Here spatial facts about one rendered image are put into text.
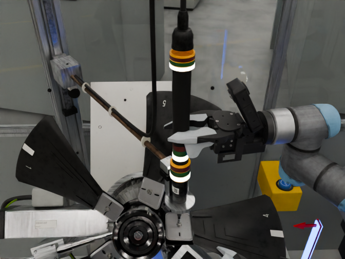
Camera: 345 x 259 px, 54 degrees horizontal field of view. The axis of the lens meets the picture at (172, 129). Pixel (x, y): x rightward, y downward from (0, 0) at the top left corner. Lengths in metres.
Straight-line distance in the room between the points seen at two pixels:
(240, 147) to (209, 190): 1.12
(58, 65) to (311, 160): 0.81
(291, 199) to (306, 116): 0.50
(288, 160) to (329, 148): 0.99
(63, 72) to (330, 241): 1.83
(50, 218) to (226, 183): 1.01
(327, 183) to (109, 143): 0.64
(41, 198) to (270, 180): 0.72
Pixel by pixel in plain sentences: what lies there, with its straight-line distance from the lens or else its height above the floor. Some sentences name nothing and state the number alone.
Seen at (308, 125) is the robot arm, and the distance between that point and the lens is 0.73.
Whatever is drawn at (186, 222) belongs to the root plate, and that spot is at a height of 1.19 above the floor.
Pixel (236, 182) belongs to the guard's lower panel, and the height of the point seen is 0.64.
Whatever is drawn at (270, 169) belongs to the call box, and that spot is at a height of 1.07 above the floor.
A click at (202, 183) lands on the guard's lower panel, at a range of 1.75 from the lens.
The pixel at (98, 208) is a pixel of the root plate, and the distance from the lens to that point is 0.89.
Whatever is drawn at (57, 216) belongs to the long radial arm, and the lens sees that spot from 1.00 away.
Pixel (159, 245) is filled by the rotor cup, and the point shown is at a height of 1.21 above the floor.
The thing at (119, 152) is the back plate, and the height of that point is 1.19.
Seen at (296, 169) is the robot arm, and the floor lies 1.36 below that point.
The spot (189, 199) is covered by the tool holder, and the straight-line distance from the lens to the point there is 0.78.
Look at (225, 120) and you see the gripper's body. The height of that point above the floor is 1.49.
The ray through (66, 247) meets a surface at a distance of 0.97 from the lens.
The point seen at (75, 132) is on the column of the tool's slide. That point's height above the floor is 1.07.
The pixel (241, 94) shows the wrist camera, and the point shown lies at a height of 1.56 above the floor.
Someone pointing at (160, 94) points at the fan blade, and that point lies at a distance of 0.88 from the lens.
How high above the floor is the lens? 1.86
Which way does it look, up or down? 35 degrees down
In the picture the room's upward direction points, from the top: straight up
